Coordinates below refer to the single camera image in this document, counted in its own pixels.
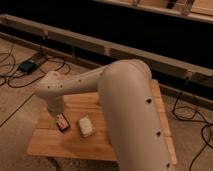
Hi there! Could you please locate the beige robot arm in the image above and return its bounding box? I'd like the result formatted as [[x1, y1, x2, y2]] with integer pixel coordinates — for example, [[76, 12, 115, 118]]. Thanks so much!
[[35, 59, 175, 171]]

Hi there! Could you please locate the wooden table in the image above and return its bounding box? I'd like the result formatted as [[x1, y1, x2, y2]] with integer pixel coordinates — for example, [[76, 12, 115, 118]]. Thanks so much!
[[26, 78, 178, 171]]

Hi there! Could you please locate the black power adapter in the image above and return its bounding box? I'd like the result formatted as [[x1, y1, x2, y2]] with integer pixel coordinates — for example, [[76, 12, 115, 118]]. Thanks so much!
[[18, 61, 36, 74]]

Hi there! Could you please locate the long wooden beam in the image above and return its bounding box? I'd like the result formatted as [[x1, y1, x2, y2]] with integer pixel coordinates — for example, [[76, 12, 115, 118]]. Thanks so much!
[[0, 14, 213, 88]]

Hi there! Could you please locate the black floor cable left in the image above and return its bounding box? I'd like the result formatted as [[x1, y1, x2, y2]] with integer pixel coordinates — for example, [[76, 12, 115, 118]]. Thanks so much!
[[0, 39, 72, 128]]

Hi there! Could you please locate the black floor cable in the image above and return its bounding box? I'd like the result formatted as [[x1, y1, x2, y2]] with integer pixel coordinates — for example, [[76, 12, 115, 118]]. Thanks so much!
[[171, 74, 213, 171], [0, 39, 72, 128]]

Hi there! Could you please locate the black floor cable right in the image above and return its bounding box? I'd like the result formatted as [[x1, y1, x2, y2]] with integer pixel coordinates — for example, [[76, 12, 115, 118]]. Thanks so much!
[[171, 74, 213, 171]]

